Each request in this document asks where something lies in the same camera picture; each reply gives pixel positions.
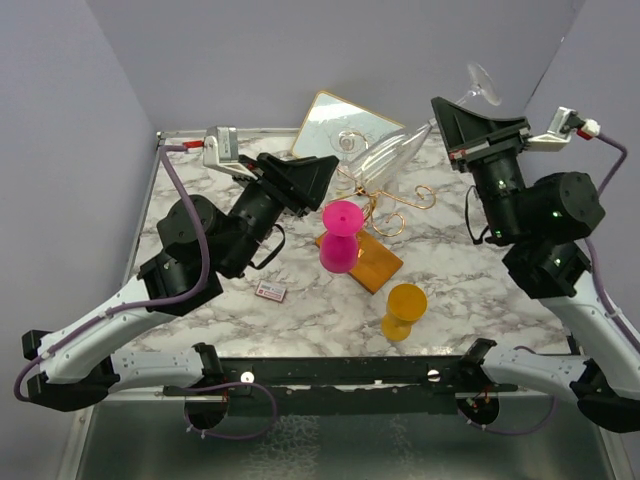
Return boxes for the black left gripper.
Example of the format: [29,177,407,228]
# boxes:
[220,154,339,278]

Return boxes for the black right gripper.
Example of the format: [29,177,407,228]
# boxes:
[430,98,532,242]

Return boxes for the pink plastic goblet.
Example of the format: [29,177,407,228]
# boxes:
[319,200,364,274]

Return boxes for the clear round wine glass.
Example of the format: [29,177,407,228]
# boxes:
[329,129,369,197]

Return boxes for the small clear stemmed glass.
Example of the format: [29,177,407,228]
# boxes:
[347,62,502,193]

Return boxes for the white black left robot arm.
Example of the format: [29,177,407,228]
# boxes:
[14,145,338,412]

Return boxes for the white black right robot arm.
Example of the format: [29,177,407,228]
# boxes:
[431,97,639,433]

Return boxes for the wooden rack base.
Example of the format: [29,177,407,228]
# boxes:
[315,230,403,294]

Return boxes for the gold framed whiteboard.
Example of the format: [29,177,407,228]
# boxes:
[291,91,403,158]

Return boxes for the small red white box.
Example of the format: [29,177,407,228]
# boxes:
[255,281,287,303]

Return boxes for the yellow plastic goblet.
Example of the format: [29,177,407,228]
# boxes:
[381,283,428,342]

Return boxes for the gold wire wine glass rack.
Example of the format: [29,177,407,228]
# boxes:
[329,167,437,238]

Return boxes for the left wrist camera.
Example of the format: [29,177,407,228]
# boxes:
[182,126,257,181]

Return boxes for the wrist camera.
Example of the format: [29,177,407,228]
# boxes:
[525,106,601,152]
[182,126,257,181]

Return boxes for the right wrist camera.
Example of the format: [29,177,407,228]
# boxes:
[525,106,601,152]

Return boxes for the black mounting rail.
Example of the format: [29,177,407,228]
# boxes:
[164,341,521,416]

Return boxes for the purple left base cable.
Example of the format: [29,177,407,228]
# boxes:
[183,382,281,441]

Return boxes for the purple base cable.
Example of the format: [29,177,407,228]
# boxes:
[183,382,281,441]
[457,345,560,435]

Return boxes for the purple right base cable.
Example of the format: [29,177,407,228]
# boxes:
[457,345,560,435]

